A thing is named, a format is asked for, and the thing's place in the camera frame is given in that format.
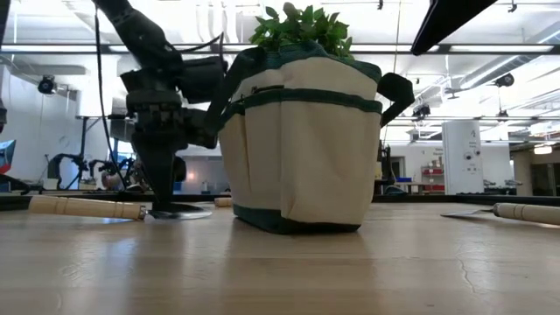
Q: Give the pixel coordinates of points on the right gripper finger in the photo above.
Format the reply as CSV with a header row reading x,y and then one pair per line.
x,y
450,22

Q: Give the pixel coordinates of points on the beige gardening bag green trim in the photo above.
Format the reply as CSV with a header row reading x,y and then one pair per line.
x,y
306,153

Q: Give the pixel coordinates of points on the wooden stick tool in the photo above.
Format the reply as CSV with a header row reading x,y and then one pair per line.
x,y
529,213

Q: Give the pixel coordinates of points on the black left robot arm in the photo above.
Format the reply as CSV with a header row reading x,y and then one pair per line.
x,y
135,30

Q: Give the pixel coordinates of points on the black ceiling spotlight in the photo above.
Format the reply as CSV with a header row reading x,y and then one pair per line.
x,y
421,111
505,80
46,85

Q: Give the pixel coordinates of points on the black background robot workstation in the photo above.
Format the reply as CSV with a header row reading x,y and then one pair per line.
x,y
83,144

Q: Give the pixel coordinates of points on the white column with devices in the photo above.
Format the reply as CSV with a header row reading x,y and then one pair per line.
x,y
461,153

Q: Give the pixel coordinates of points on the green potted plant black pot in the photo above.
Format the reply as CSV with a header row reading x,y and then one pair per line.
x,y
302,26

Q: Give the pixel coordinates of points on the red storage shelf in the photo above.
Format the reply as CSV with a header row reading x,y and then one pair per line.
x,y
433,171

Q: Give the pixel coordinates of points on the blue computer monitor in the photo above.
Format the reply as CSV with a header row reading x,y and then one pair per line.
x,y
6,155

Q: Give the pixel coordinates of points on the glowing rectangular lamp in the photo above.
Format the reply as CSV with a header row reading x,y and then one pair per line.
x,y
543,149

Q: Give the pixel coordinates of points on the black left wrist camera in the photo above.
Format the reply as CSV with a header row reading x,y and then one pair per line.
x,y
203,79

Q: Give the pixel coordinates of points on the black aluminium table frame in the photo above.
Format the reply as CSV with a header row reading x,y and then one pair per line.
x,y
415,198

